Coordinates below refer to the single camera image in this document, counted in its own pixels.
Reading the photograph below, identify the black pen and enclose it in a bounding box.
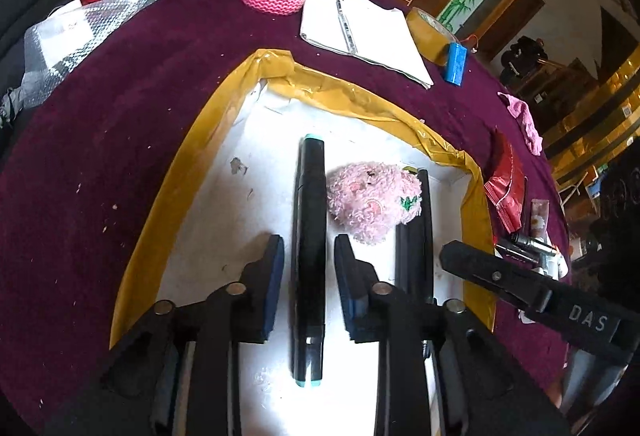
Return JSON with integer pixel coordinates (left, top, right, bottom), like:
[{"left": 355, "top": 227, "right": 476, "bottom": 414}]
[{"left": 416, "top": 169, "right": 435, "bottom": 357}]

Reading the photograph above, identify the grey tube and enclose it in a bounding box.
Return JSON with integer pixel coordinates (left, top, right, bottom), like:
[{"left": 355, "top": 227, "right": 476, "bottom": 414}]
[{"left": 495, "top": 231, "right": 557, "bottom": 263}]

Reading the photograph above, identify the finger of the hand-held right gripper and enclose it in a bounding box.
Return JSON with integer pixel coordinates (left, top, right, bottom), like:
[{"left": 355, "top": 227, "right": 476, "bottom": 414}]
[{"left": 439, "top": 239, "right": 552, "bottom": 315}]

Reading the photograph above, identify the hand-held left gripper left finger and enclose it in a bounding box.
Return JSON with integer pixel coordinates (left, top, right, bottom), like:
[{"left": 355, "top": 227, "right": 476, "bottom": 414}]
[{"left": 45, "top": 233, "right": 286, "bottom": 436}]

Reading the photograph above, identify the gold mirrored pillar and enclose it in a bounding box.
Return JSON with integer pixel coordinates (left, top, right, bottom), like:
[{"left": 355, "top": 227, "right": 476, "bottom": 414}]
[{"left": 542, "top": 56, "right": 640, "bottom": 182}]

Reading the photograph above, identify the black marker with teal caps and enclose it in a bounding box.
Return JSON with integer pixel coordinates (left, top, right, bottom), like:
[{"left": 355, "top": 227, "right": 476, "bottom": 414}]
[{"left": 290, "top": 135, "right": 328, "bottom": 388}]

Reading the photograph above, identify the maroon velvet tablecloth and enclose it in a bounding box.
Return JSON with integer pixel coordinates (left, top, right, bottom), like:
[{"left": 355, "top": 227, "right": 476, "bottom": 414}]
[{"left": 0, "top": 0, "right": 572, "bottom": 436}]

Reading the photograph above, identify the white notebook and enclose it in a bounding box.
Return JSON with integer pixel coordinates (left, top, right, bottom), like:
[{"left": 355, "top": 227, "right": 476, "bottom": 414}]
[{"left": 300, "top": 0, "right": 435, "bottom": 90}]

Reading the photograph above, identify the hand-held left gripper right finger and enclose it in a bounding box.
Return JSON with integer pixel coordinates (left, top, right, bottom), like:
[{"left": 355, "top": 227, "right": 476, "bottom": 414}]
[{"left": 334, "top": 233, "right": 572, "bottom": 436}]

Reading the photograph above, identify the red foil packet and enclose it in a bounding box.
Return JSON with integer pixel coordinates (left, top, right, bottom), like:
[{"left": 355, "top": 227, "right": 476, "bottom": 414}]
[{"left": 482, "top": 129, "right": 528, "bottom": 235}]

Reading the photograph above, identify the pink cloth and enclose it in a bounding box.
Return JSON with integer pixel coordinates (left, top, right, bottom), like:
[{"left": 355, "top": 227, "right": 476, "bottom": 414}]
[{"left": 497, "top": 91, "right": 544, "bottom": 156}]

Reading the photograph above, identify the yellow packing tape roll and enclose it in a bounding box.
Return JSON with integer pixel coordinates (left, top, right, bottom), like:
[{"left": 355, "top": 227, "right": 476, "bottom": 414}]
[{"left": 405, "top": 8, "right": 460, "bottom": 66}]

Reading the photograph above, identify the grey pen on notepad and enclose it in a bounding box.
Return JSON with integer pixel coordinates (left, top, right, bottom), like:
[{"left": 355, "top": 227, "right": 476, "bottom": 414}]
[{"left": 336, "top": 0, "right": 360, "bottom": 56}]

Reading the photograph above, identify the pink plush toy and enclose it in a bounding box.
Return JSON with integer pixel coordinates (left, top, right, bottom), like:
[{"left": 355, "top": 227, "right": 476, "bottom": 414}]
[{"left": 326, "top": 161, "right": 425, "bottom": 245}]

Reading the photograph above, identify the white envelope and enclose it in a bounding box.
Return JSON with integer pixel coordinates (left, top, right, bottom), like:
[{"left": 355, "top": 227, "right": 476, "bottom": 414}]
[{"left": 37, "top": 6, "right": 108, "bottom": 62}]

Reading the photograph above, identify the blue battery pack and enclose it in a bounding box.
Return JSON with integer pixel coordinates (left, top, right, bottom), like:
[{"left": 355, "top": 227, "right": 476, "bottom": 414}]
[{"left": 443, "top": 42, "right": 468, "bottom": 84}]

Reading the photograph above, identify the bubble wrap sheet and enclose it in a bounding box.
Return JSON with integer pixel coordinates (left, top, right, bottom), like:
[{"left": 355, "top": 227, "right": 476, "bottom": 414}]
[{"left": 22, "top": 0, "right": 173, "bottom": 107}]

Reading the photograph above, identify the white plastic bottle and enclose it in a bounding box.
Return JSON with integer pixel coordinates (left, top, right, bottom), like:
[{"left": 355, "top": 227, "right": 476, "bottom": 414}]
[{"left": 537, "top": 255, "right": 569, "bottom": 278}]

